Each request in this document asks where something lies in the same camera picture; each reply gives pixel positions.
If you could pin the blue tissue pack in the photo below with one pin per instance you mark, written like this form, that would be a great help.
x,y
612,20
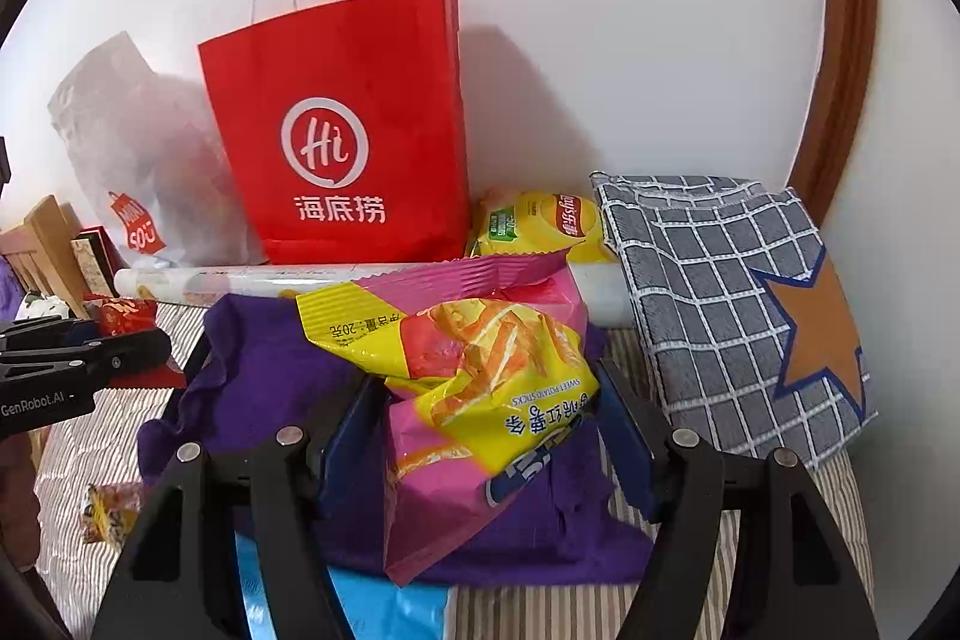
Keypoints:
x,y
390,610

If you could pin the red patterned book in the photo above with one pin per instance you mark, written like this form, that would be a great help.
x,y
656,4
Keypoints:
x,y
91,261

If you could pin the red paper bag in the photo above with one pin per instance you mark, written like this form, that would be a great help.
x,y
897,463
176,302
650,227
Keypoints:
x,y
337,85

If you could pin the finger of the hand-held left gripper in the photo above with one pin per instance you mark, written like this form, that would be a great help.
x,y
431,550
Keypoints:
x,y
112,356
52,334

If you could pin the brown wooden door frame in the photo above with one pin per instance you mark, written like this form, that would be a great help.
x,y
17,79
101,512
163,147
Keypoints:
x,y
844,48

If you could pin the dark cloth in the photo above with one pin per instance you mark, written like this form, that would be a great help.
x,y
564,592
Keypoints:
x,y
16,505

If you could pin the striped mattress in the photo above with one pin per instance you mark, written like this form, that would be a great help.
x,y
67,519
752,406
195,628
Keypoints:
x,y
90,445

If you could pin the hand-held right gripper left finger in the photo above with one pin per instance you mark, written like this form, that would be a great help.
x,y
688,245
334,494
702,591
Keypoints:
x,y
352,445

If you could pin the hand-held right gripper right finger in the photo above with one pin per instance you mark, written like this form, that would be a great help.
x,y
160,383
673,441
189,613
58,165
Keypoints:
x,y
626,452

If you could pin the white plastic bag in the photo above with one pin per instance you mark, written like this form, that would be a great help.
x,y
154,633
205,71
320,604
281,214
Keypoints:
x,y
135,160

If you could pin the wooden nightstand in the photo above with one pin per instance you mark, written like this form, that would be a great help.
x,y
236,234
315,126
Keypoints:
x,y
41,235

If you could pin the yellow chip bag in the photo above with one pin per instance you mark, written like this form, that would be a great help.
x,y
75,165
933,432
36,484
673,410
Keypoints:
x,y
525,227

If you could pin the small yellow snack packet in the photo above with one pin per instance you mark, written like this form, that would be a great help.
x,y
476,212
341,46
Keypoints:
x,y
112,511

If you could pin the purple towel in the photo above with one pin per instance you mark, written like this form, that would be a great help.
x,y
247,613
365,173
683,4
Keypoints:
x,y
255,370

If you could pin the red snack packet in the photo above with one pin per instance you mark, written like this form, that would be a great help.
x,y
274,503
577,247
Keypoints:
x,y
127,314

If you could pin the pink yellow snack packet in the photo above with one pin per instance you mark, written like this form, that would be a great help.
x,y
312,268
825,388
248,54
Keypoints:
x,y
480,370

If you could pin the grey plaid star cushion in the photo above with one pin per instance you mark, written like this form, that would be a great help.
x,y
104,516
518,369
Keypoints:
x,y
712,310

